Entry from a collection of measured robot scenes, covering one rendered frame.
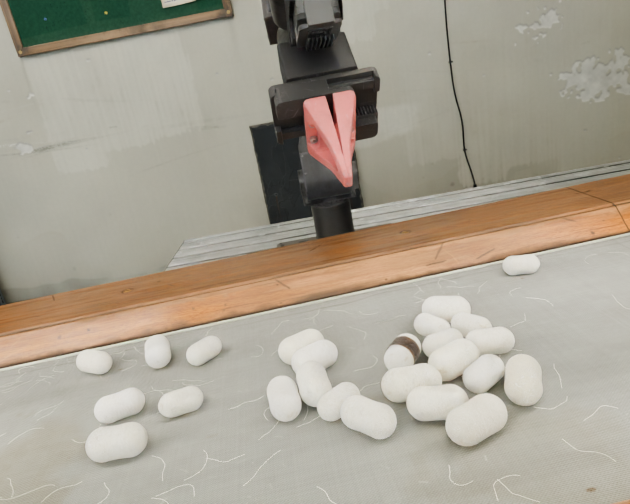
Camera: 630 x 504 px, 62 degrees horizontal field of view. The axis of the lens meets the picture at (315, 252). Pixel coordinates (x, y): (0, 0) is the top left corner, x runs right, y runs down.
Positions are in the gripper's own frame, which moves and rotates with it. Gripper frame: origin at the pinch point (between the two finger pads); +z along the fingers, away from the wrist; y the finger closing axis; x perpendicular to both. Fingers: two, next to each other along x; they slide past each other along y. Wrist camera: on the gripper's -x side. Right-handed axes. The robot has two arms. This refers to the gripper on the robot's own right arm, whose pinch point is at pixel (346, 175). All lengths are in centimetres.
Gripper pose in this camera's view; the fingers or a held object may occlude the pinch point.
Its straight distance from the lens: 46.1
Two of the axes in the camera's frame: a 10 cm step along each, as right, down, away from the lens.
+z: 2.0, 8.4, -5.0
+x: 0.6, 5.0, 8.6
